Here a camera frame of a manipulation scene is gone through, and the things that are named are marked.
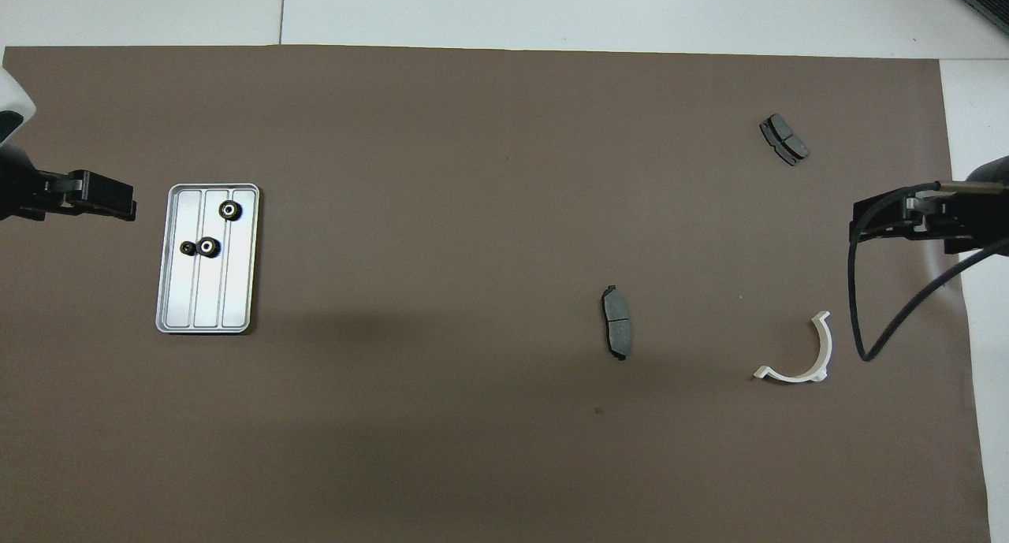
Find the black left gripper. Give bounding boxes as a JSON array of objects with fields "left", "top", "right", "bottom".
[{"left": 0, "top": 145, "right": 137, "bottom": 222}]

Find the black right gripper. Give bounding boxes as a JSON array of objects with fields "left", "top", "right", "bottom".
[{"left": 850, "top": 155, "right": 1009, "bottom": 254}]

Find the silver metal tray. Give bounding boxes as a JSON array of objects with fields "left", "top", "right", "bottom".
[{"left": 155, "top": 183, "right": 261, "bottom": 335}]

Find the short dark brake pad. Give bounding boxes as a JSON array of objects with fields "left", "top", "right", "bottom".
[{"left": 759, "top": 113, "right": 810, "bottom": 167}]

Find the long grey brake pad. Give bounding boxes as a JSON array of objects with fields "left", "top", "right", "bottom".
[{"left": 601, "top": 285, "right": 633, "bottom": 362}]

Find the brown table mat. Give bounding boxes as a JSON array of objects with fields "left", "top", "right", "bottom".
[{"left": 0, "top": 45, "right": 992, "bottom": 543}]

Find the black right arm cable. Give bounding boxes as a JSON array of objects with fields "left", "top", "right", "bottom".
[{"left": 847, "top": 180, "right": 1009, "bottom": 363}]

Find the white curved plastic bracket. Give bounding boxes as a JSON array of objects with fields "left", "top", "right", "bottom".
[{"left": 753, "top": 311, "right": 833, "bottom": 385}]

